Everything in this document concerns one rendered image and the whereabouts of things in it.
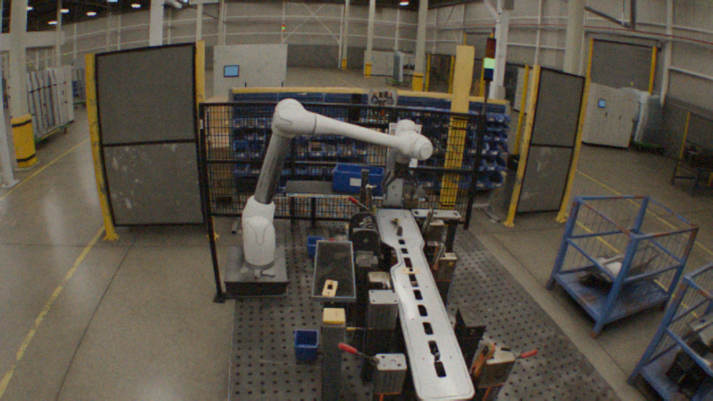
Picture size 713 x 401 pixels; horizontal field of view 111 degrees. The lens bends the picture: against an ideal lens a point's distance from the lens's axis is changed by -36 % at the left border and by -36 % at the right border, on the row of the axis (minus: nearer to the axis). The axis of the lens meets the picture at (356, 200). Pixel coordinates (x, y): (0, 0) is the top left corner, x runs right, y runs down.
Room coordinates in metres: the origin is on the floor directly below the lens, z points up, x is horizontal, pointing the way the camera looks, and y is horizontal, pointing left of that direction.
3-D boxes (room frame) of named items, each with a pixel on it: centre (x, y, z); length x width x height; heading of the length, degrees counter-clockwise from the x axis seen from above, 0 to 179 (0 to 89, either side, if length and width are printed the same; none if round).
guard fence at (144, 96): (3.16, 2.07, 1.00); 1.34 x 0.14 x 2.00; 103
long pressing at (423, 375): (1.36, -0.26, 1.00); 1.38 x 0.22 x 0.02; 4
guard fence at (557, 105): (4.18, -2.37, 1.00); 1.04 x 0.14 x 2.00; 103
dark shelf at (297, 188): (2.27, 0.01, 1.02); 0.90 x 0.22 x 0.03; 94
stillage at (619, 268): (2.42, -2.52, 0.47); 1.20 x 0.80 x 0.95; 102
